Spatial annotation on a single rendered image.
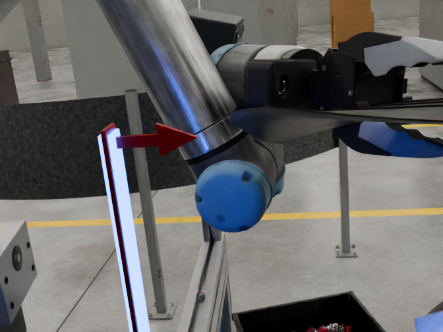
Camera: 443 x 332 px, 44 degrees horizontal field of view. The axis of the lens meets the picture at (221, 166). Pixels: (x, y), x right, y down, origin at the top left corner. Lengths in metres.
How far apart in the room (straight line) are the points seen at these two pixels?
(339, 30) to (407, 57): 8.00
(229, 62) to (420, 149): 0.28
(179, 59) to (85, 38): 6.34
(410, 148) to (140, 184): 1.79
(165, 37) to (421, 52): 0.23
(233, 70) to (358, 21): 7.85
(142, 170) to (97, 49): 4.73
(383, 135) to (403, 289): 2.07
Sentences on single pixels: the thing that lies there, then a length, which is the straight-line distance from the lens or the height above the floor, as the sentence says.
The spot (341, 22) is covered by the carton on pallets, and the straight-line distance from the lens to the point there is 8.47.
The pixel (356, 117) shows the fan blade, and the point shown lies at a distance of 0.29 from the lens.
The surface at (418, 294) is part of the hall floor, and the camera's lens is 2.52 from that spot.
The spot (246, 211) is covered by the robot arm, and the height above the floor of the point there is 1.07.
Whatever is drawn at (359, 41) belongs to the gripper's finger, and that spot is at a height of 1.22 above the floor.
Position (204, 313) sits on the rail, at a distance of 0.78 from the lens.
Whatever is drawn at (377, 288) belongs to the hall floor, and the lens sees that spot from 2.54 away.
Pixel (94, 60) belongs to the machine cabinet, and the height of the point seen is 0.70.
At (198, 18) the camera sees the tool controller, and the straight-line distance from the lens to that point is 0.95.
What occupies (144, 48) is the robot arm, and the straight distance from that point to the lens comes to 0.54.
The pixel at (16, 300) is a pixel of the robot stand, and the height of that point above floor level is 0.92.
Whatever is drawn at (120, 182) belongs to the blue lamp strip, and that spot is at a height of 1.15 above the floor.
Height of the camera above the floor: 1.27
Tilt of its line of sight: 17 degrees down
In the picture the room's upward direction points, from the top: 6 degrees counter-clockwise
